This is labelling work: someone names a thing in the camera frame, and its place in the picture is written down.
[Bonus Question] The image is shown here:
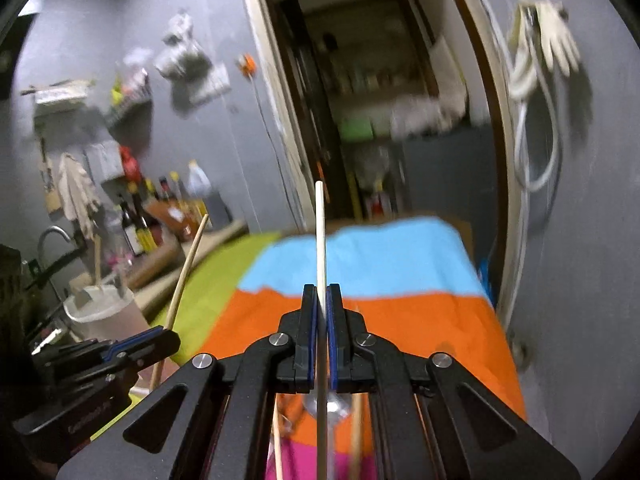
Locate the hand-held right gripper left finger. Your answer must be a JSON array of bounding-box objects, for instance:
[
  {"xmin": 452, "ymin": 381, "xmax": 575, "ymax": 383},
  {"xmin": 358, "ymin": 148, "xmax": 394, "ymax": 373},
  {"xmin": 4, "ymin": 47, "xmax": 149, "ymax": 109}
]
[{"xmin": 55, "ymin": 284, "xmax": 321, "ymax": 480}]

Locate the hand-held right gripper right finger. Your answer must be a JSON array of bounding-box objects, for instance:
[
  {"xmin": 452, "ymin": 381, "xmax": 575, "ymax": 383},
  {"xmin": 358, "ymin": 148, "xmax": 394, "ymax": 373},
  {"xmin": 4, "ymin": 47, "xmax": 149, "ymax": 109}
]
[{"xmin": 326, "ymin": 284, "xmax": 581, "ymax": 480}]

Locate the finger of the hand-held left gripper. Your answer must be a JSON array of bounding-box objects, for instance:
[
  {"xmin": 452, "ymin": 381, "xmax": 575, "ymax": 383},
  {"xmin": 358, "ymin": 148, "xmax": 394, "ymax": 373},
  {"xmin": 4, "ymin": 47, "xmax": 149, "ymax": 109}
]
[
  {"xmin": 106, "ymin": 325, "xmax": 177, "ymax": 357},
  {"xmin": 112, "ymin": 332, "xmax": 182, "ymax": 374}
]

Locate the white plastic utensil holder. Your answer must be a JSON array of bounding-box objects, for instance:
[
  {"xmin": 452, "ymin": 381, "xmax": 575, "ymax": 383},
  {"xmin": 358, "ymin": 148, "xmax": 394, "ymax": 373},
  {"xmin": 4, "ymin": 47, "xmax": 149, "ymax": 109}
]
[{"xmin": 64, "ymin": 284, "xmax": 147, "ymax": 344}]

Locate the pale wooden chopstick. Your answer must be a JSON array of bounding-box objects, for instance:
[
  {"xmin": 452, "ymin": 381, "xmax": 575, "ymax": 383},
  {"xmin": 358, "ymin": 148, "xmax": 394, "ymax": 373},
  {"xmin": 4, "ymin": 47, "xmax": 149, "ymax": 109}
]
[{"xmin": 315, "ymin": 180, "xmax": 331, "ymax": 480}]

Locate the large metal spoon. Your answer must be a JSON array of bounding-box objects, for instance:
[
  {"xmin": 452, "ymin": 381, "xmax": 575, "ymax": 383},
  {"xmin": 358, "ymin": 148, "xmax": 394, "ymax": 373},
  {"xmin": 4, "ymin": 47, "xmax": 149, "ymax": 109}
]
[{"xmin": 304, "ymin": 394, "xmax": 352, "ymax": 424}]

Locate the striped colourful cloth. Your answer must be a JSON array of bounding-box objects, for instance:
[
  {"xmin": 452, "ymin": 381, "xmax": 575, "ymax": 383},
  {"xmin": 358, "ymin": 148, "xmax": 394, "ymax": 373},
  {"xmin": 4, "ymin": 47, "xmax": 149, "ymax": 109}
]
[{"xmin": 197, "ymin": 216, "xmax": 528, "ymax": 480}]

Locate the green cloth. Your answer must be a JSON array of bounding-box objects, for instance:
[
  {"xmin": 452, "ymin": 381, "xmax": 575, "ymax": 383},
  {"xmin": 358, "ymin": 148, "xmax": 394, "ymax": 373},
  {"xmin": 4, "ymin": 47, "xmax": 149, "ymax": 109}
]
[{"xmin": 90, "ymin": 230, "xmax": 281, "ymax": 441}]

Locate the dark glass bottle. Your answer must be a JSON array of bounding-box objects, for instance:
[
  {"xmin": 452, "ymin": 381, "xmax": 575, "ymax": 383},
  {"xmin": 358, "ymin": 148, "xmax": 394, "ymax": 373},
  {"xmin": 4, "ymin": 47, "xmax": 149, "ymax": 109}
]
[{"xmin": 119, "ymin": 199, "xmax": 144, "ymax": 259}]

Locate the tall dark sauce bottle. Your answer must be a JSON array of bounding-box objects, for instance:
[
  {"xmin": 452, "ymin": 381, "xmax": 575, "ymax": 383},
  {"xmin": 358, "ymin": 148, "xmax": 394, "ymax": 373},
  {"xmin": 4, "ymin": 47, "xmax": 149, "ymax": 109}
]
[{"xmin": 131, "ymin": 182, "xmax": 164, "ymax": 252}]

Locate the brown packet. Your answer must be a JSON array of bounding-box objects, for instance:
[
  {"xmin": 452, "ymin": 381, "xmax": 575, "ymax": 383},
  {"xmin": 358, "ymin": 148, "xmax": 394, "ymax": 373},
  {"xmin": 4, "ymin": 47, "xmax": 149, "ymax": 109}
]
[{"xmin": 150, "ymin": 200, "xmax": 199, "ymax": 242}]

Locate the yellow liquid bottle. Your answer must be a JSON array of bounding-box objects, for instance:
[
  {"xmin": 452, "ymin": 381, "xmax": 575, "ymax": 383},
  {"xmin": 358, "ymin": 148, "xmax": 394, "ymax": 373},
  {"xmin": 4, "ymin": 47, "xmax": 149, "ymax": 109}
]
[{"xmin": 170, "ymin": 171, "xmax": 189, "ymax": 212}]

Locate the white hanging towel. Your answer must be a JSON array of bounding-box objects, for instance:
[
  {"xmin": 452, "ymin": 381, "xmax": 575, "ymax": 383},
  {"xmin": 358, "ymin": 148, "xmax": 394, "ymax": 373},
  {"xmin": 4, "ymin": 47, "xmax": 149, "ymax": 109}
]
[{"xmin": 56, "ymin": 154, "xmax": 101, "ymax": 241}]

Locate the large plastic oil jug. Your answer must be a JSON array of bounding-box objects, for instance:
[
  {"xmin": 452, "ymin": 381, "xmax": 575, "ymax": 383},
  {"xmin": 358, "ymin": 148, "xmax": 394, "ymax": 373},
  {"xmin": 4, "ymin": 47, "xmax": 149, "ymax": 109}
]
[{"xmin": 186, "ymin": 160, "xmax": 234, "ymax": 229}]

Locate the wooden cutting board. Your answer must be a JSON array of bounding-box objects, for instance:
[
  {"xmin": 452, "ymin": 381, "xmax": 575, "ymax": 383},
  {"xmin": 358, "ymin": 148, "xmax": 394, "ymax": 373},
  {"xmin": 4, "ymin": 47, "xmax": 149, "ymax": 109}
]
[{"xmin": 41, "ymin": 140, "xmax": 64, "ymax": 214}]

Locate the red plastic bag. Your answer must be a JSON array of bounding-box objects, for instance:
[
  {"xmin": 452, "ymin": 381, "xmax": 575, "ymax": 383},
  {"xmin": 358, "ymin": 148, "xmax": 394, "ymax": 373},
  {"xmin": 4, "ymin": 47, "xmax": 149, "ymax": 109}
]
[{"xmin": 119, "ymin": 146, "xmax": 141, "ymax": 184}]

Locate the grey cabinet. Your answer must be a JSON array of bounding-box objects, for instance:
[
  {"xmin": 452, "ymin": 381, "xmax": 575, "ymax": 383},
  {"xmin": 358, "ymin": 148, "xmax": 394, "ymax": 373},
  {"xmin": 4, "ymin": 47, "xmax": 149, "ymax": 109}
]
[{"xmin": 402, "ymin": 125, "xmax": 501, "ymax": 232}]

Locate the green box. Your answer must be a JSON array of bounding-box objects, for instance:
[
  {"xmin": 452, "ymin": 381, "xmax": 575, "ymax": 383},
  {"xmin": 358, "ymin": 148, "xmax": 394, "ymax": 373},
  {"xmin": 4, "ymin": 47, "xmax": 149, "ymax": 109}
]
[{"xmin": 340, "ymin": 117, "xmax": 375, "ymax": 142}]

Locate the crumpled clear plastic bag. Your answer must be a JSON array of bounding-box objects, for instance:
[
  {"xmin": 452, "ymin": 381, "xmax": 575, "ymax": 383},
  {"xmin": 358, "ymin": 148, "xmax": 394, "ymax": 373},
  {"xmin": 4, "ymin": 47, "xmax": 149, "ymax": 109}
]
[{"xmin": 390, "ymin": 97, "xmax": 462, "ymax": 137}]

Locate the wooden shelf unit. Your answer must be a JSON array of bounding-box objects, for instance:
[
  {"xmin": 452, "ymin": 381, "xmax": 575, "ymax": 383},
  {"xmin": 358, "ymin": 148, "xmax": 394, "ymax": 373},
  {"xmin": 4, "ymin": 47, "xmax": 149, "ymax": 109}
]
[{"xmin": 285, "ymin": 0, "xmax": 437, "ymax": 211}]

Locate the red seasoning packet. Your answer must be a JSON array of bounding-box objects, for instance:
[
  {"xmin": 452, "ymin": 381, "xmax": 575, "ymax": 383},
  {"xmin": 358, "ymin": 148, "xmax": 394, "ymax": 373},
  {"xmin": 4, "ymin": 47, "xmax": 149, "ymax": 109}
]
[{"xmin": 125, "ymin": 69, "xmax": 151, "ymax": 99}]

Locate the large clear plastic bag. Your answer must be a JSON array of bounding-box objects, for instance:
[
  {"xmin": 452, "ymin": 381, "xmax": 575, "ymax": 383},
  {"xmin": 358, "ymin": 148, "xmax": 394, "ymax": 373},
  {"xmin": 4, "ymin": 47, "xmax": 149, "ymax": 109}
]
[{"xmin": 154, "ymin": 39, "xmax": 214, "ymax": 81}]

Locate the white pillow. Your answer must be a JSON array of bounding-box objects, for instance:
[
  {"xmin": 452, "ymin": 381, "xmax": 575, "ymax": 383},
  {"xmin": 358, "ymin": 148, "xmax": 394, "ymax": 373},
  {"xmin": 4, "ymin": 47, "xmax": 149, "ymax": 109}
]
[{"xmin": 430, "ymin": 35, "xmax": 469, "ymax": 102}]

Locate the small clear plastic bag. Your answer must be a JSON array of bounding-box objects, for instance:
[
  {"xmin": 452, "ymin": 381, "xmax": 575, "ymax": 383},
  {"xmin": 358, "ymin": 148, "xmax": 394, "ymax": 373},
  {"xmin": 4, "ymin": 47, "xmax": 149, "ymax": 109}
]
[{"xmin": 167, "ymin": 12, "xmax": 197, "ymax": 44}]

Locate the white rubber glove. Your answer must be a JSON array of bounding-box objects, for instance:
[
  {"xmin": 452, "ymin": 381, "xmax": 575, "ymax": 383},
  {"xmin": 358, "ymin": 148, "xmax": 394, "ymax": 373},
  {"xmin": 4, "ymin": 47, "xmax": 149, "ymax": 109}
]
[{"xmin": 535, "ymin": 0, "xmax": 582, "ymax": 79}]

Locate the white wall box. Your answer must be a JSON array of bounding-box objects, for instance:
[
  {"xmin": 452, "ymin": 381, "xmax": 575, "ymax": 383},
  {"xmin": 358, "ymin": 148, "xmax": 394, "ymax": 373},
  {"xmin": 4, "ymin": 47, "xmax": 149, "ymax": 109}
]
[{"xmin": 85, "ymin": 141, "xmax": 125, "ymax": 184}]

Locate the grey wall rack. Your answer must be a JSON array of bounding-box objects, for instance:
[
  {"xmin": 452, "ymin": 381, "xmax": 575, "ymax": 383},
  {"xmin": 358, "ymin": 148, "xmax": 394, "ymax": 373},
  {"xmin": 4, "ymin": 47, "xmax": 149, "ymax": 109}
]
[{"xmin": 106, "ymin": 97, "xmax": 154, "ymax": 129}]

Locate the white door frame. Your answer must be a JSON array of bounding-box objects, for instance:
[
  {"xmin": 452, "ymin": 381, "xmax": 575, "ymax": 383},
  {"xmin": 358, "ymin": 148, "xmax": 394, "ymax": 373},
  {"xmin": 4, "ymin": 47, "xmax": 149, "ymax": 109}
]
[{"xmin": 237, "ymin": 0, "xmax": 531, "ymax": 361}]

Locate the white wall basket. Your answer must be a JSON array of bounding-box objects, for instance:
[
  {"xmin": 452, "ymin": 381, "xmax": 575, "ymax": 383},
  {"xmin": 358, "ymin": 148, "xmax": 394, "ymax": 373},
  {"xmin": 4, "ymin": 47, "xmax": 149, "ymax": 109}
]
[{"xmin": 21, "ymin": 79, "xmax": 97, "ymax": 107}]

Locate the white wall switch plate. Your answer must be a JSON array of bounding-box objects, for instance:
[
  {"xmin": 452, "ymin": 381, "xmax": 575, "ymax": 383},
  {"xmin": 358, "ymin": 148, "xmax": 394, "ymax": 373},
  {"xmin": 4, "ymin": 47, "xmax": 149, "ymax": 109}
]
[{"xmin": 192, "ymin": 62, "xmax": 232, "ymax": 106}]

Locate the white hose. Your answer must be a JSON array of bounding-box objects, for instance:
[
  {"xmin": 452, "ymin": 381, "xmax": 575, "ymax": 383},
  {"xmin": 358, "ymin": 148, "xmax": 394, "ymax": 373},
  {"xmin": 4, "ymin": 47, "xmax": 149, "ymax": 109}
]
[{"xmin": 515, "ymin": 50, "xmax": 564, "ymax": 193}]

